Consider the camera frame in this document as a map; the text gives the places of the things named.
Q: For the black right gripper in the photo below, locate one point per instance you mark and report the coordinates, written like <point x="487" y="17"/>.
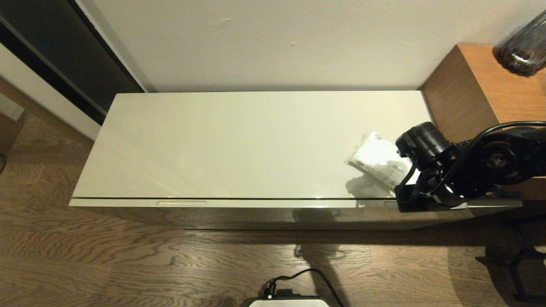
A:
<point x="422" y="200"/>

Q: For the white soft tissue pack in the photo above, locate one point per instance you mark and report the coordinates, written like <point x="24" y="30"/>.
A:
<point x="375" y="160"/>

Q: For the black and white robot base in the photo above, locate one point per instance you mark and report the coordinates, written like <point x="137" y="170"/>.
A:
<point x="290" y="303"/>

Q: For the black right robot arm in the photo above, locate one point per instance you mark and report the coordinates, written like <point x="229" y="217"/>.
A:
<point x="490" y="162"/>

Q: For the brown wooden side cabinet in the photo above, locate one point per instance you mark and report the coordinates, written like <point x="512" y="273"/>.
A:
<point x="469" y="94"/>

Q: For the black metal stand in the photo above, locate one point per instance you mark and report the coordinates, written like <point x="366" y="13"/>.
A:
<point x="518" y="273"/>

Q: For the dark glass vase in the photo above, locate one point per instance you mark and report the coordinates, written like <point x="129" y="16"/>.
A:
<point x="527" y="49"/>

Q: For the dark door panel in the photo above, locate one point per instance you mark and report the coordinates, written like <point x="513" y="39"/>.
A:
<point x="64" y="42"/>

